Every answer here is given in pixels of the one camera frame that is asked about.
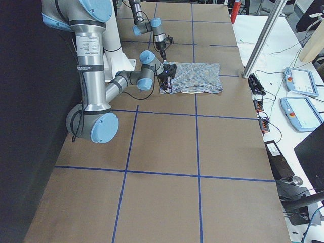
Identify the blue teach pendant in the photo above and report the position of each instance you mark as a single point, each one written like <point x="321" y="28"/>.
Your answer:
<point x="301" y="113"/>
<point x="300" y="81"/>

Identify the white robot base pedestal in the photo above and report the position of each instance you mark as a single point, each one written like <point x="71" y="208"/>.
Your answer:
<point x="114" y="58"/>

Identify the orange black connector box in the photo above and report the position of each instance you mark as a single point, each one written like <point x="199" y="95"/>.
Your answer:
<point x="258" y="105"/>
<point x="264" y="124"/>

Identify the black office chair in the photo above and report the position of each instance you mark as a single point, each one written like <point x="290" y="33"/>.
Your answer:
<point x="306" y="21"/>

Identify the wooden board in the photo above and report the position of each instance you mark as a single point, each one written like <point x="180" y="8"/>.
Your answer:
<point x="315" y="44"/>

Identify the upper blue teach pendant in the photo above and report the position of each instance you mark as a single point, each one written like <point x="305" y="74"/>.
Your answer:
<point x="300" y="81"/>

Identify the black monitor on arm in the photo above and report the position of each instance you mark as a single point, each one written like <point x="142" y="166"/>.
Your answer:
<point x="298" y="203"/>

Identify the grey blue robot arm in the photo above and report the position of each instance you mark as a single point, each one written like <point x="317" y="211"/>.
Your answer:
<point x="93" y="119"/>
<point x="142" y="25"/>

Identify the upper orange black connector box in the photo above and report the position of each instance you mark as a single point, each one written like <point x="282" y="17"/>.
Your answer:
<point x="258" y="105"/>

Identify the lower orange black connector box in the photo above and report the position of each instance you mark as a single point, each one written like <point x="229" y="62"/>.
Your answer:
<point x="264" y="124"/>

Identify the black box with label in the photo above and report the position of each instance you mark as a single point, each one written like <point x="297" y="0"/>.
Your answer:
<point x="279" y="166"/>

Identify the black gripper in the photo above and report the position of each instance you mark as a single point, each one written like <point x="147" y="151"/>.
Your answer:
<point x="164" y="76"/>
<point x="160" y="46"/>

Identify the lower blue teach pendant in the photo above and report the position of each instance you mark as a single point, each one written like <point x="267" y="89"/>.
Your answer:
<point x="301" y="113"/>

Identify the navy white striped polo shirt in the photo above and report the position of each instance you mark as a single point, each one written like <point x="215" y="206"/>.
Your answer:
<point x="194" y="78"/>

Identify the aluminium frame post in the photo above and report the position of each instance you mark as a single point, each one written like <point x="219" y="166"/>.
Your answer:
<point x="265" y="33"/>

